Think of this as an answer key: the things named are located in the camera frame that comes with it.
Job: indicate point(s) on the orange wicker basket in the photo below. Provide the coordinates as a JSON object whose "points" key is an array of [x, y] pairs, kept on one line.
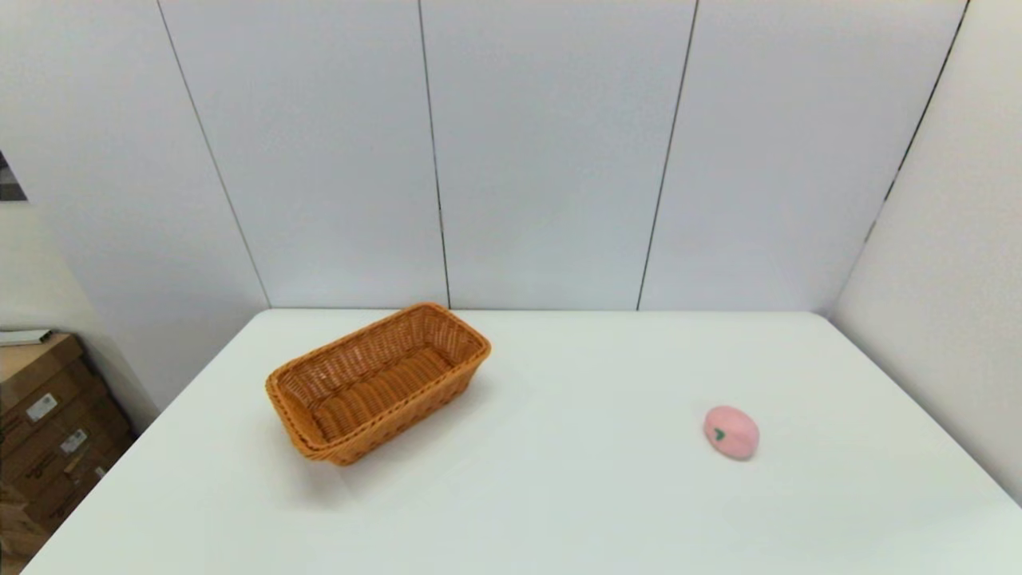
{"points": [[375, 383]]}

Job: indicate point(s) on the pink toy peach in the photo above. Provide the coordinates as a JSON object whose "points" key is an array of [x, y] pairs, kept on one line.
{"points": [[733, 435]]}

